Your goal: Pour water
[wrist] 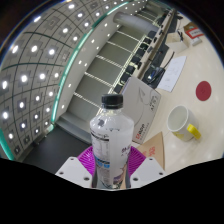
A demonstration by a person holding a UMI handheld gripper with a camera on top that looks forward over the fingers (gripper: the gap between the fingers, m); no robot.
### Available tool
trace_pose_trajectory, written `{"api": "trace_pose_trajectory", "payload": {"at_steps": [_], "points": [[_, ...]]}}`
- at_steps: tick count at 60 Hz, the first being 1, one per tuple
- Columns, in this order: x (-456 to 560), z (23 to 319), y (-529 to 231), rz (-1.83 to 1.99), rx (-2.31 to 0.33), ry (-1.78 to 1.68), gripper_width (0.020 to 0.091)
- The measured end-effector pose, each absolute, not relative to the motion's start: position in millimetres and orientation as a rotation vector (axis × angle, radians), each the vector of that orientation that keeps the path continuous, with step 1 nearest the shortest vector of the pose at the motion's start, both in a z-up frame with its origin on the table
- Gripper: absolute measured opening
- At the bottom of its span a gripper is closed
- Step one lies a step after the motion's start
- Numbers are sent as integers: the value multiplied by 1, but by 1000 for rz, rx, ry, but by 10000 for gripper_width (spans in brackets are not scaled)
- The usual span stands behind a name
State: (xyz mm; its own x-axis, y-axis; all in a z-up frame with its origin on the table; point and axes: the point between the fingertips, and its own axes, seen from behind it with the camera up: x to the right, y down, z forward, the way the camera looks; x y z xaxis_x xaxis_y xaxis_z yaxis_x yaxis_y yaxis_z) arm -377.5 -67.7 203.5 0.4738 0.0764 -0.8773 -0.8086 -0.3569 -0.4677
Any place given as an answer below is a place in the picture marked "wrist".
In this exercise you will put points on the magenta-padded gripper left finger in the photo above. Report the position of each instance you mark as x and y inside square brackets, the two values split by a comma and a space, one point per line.
[75, 170]

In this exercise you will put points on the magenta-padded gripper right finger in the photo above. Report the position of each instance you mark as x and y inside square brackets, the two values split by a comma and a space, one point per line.
[146, 170]

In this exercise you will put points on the clear black-capped water bottle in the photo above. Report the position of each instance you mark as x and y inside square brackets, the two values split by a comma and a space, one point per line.
[111, 140]

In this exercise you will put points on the brown cardboard sheet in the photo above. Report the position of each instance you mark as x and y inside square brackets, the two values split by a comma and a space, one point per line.
[155, 150]

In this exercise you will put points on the white paper carton box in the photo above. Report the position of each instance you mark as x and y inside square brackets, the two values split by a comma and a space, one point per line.
[141, 106]

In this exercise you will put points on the black desk phone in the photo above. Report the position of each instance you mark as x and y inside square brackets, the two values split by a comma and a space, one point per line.
[155, 76]

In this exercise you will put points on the flat round red coaster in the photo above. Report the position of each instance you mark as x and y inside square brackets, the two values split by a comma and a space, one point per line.
[203, 90]

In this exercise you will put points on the white paper sheet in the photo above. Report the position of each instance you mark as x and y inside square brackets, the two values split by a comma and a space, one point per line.
[173, 73]

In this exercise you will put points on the group of ceiling lights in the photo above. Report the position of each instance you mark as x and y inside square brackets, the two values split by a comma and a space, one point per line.
[24, 78]

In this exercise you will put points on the row of black office chairs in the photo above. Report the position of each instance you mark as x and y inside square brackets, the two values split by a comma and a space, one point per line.
[136, 60]

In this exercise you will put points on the white power strip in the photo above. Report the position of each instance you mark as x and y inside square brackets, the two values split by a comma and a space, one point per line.
[197, 41]

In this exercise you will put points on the red-edged brown open box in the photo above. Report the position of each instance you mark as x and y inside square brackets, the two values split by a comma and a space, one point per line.
[194, 31]

